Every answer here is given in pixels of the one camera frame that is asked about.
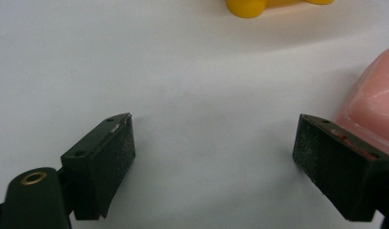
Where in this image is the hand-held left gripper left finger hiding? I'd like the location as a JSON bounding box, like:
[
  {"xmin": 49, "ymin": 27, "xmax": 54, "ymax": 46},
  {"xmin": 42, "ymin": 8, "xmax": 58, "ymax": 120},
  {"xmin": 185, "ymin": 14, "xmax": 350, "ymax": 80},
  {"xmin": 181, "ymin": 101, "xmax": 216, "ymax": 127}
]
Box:
[{"xmin": 60, "ymin": 112, "xmax": 136, "ymax": 221}]

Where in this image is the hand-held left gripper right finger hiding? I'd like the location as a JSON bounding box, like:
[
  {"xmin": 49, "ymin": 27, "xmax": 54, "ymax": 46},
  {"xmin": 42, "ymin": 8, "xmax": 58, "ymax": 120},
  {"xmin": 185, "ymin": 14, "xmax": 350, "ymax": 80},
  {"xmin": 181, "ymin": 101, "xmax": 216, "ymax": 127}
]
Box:
[{"xmin": 292, "ymin": 114, "xmax": 389, "ymax": 222}]

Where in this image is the pink plastic object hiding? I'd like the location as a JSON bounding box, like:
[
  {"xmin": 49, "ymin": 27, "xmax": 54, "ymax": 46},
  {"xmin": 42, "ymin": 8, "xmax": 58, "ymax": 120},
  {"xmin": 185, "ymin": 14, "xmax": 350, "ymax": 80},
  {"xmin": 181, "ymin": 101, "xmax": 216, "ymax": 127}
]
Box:
[{"xmin": 334, "ymin": 46, "xmax": 389, "ymax": 176}]

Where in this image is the yellow plastic toy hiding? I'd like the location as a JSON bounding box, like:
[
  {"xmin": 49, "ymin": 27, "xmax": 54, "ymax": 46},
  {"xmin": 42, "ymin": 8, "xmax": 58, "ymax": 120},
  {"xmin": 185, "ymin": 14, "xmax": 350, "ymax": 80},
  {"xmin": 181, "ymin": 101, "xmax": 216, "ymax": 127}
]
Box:
[{"xmin": 225, "ymin": 0, "xmax": 336, "ymax": 19}]

